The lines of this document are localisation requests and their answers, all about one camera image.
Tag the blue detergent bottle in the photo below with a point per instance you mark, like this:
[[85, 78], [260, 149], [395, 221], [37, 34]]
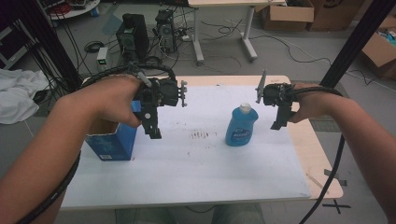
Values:
[[241, 127]]

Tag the open brown cardboard box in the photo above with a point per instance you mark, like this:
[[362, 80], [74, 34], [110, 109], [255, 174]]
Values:
[[379, 51]]

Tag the round white table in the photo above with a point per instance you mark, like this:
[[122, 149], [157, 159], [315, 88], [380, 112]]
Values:
[[77, 11]]

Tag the blue cardboard box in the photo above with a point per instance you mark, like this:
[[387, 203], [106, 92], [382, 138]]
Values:
[[115, 143]]

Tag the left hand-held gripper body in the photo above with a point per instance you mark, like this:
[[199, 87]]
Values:
[[165, 91]]

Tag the small white device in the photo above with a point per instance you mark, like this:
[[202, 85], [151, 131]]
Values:
[[102, 56]]

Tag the white desk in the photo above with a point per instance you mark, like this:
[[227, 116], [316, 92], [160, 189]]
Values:
[[236, 2]]

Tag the black metal stand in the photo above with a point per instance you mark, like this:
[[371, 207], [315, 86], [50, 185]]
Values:
[[53, 46], [358, 37]]

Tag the person's left hand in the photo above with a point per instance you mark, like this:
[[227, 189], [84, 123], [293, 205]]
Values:
[[109, 99]]

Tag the white cloth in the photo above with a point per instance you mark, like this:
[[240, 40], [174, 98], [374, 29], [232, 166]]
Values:
[[18, 93]]

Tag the person's right hand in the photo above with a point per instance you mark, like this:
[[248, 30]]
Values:
[[311, 101]]

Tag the large black computer tower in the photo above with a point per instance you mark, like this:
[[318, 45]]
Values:
[[135, 34]]

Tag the small black computer tower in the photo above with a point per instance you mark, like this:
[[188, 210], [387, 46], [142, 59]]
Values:
[[165, 29]]

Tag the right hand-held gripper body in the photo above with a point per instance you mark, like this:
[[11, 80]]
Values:
[[277, 93]]

